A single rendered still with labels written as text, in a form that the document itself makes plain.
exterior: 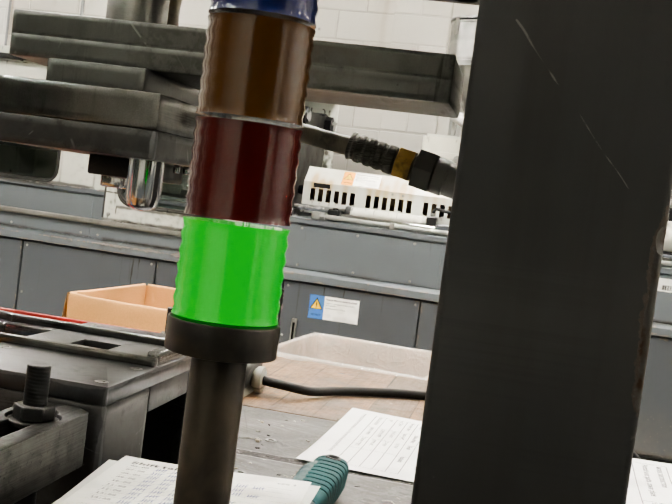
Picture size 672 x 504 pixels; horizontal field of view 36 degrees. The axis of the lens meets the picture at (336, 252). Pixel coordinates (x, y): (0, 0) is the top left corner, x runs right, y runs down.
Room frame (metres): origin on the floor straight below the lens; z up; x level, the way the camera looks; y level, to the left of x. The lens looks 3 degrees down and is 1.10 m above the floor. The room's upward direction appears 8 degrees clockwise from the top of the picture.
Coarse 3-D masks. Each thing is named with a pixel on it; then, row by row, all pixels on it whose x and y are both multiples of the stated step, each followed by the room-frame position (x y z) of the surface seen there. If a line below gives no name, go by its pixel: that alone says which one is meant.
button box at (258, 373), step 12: (252, 372) 0.98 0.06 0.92; (264, 372) 0.98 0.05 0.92; (252, 384) 0.98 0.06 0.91; (264, 384) 0.98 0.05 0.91; (276, 384) 0.98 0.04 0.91; (288, 384) 0.98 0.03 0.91; (384, 396) 1.05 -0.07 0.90; (396, 396) 1.06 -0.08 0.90; (408, 396) 1.06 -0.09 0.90; (420, 396) 1.06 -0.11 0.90; (636, 456) 1.05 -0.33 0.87
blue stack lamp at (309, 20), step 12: (216, 0) 0.35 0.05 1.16; (228, 0) 0.35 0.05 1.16; (240, 0) 0.34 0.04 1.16; (252, 0) 0.34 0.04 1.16; (264, 0) 0.34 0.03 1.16; (276, 0) 0.34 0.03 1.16; (288, 0) 0.35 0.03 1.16; (300, 0) 0.35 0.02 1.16; (312, 0) 0.35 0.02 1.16; (216, 12) 0.36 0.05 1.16; (240, 12) 0.35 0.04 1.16; (252, 12) 0.35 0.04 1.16; (264, 12) 0.35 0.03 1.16; (276, 12) 0.34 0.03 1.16; (288, 12) 0.35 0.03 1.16; (300, 12) 0.35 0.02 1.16; (312, 12) 0.36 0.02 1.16; (312, 24) 0.36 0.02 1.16
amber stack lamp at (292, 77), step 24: (216, 24) 0.35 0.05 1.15; (240, 24) 0.34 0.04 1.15; (264, 24) 0.34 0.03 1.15; (288, 24) 0.35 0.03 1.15; (216, 48) 0.35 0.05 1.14; (240, 48) 0.34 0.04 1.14; (264, 48) 0.34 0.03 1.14; (288, 48) 0.35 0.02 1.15; (312, 48) 0.36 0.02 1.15; (216, 72) 0.35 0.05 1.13; (240, 72) 0.34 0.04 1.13; (264, 72) 0.34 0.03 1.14; (288, 72) 0.35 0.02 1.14; (216, 96) 0.35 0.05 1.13; (240, 96) 0.34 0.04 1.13; (264, 96) 0.34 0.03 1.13; (288, 96) 0.35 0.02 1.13; (264, 120) 0.35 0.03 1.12; (288, 120) 0.35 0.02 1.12
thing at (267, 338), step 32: (192, 320) 0.35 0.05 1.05; (192, 352) 0.34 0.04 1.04; (224, 352) 0.34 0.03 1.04; (256, 352) 0.35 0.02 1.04; (192, 384) 0.36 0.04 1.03; (224, 384) 0.35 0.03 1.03; (192, 416) 0.35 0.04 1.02; (224, 416) 0.35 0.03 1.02; (192, 448) 0.35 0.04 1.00; (224, 448) 0.35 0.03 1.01; (192, 480) 0.35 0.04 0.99; (224, 480) 0.36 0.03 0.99
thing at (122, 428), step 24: (168, 384) 0.62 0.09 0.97; (0, 408) 0.54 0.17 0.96; (96, 408) 0.53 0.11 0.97; (120, 408) 0.55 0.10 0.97; (144, 408) 0.59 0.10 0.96; (168, 408) 0.66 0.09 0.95; (96, 432) 0.53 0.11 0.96; (120, 432) 0.55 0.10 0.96; (144, 432) 0.66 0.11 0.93; (168, 432) 0.66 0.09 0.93; (96, 456) 0.53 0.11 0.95; (120, 456) 0.56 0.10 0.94; (144, 456) 0.66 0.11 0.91; (168, 456) 0.66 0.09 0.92; (72, 480) 0.53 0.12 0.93
